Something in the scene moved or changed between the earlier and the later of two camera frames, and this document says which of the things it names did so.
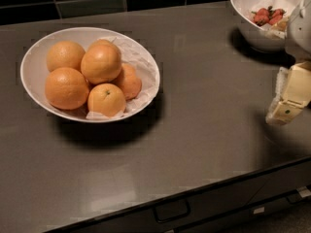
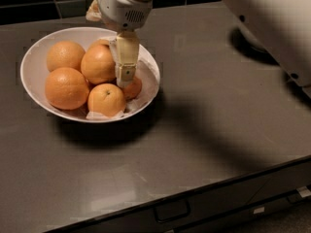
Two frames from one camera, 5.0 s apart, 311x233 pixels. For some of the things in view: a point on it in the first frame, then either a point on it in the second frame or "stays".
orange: [64, 54] stays
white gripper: [300, 29] → [121, 10]
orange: [101, 61] stays
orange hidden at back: [105, 42] stays
